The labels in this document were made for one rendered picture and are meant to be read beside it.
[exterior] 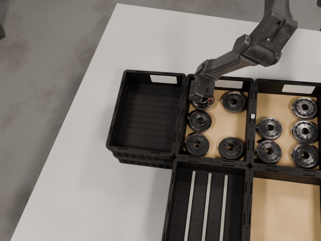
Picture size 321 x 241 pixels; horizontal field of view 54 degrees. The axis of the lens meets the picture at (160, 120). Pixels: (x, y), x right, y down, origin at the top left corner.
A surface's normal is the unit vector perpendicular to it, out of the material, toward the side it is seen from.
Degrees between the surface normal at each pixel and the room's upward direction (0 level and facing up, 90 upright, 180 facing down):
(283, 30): 59
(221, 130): 0
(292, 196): 0
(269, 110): 0
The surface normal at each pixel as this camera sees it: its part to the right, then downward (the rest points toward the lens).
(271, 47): -0.07, 0.57
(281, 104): -0.13, -0.40
